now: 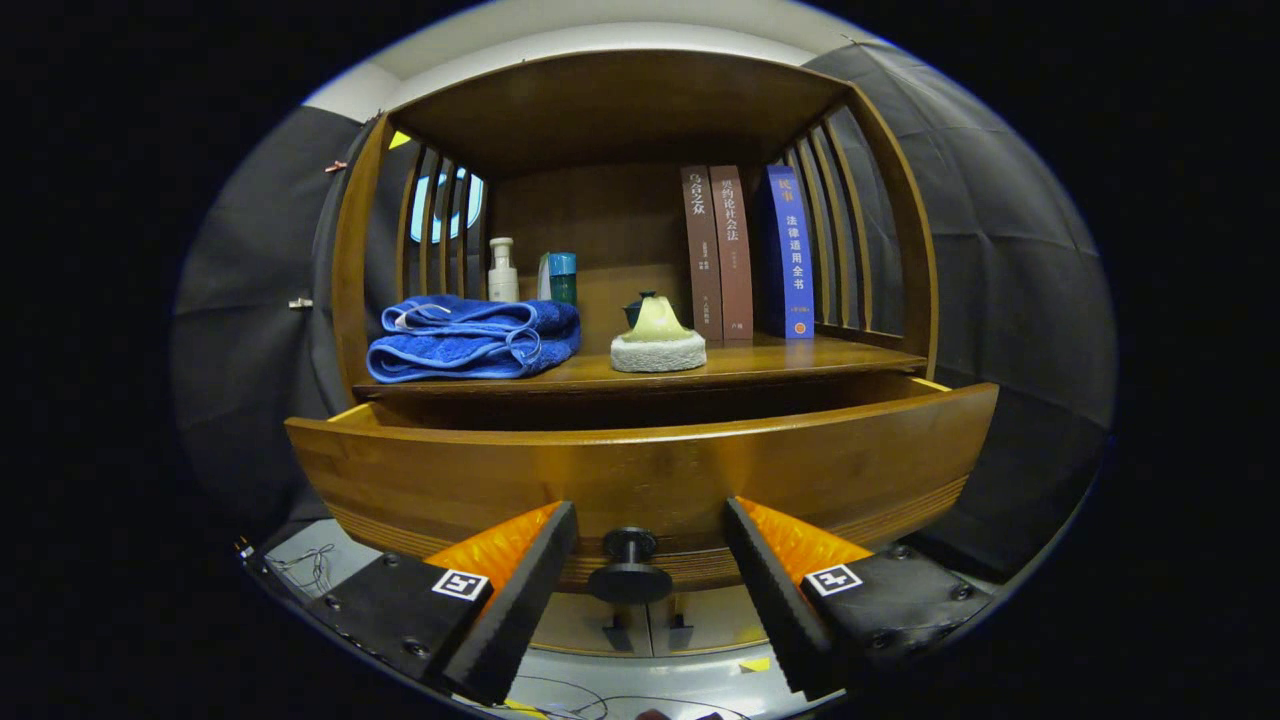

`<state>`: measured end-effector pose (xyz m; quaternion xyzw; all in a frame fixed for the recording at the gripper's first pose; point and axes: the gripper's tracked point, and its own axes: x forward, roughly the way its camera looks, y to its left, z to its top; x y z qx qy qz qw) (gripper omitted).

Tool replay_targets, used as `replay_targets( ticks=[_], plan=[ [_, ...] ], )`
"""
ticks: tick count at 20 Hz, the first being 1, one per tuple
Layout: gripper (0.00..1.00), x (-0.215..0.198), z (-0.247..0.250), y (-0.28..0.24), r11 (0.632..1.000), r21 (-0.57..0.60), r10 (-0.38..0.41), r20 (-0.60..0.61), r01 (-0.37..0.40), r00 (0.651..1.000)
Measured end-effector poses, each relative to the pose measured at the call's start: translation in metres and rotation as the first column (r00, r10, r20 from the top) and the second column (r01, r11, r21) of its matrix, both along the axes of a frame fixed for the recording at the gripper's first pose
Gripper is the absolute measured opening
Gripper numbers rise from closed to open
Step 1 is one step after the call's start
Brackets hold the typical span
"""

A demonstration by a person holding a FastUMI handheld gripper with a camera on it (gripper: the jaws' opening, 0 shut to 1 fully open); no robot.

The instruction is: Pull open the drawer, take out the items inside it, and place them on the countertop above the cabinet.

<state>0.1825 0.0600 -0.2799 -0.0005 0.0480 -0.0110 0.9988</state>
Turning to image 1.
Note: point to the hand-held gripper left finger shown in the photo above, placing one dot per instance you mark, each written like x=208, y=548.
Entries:
x=520, y=610

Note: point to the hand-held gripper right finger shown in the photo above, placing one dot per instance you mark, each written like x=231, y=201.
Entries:
x=775, y=610

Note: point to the wooden drawer with black knob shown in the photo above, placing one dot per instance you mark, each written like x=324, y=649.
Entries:
x=650, y=480

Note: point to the wooden cabinet door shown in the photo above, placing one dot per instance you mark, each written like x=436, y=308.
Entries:
x=720, y=620
x=580, y=625

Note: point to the wooden countertop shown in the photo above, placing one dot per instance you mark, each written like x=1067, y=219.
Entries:
x=760, y=355

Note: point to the brown wooden cabinet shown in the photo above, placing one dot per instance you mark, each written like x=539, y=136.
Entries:
x=620, y=100

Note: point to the yellow floor tape piece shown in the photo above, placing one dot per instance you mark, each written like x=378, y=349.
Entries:
x=755, y=664

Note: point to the folded blue towel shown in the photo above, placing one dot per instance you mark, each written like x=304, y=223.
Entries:
x=470, y=350

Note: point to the dark blue lidded teacup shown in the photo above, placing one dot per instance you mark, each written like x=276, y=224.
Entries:
x=631, y=312

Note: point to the white pump bottle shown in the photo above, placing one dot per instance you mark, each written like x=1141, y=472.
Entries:
x=503, y=280

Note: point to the teal capped bottle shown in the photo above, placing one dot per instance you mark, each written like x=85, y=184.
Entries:
x=562, y=275

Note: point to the blue book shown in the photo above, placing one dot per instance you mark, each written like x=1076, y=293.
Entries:
x=795, y=260

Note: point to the reddish brown book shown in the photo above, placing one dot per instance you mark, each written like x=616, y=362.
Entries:
x=735, y=260

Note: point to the dark brown book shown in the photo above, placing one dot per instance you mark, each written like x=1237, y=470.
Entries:
x=702, y=260

